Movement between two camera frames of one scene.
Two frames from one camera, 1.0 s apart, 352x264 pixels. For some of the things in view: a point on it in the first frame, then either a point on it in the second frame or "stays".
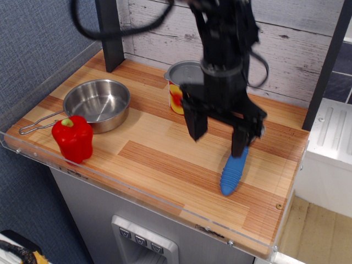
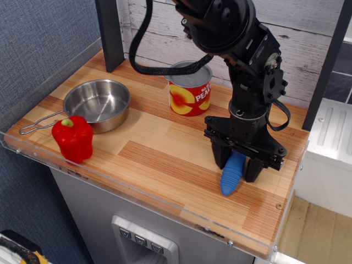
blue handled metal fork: (231, 174) stays
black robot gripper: (224, 95) to (248, 134)
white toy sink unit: (324, 176) stays
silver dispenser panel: (135, 244) stays
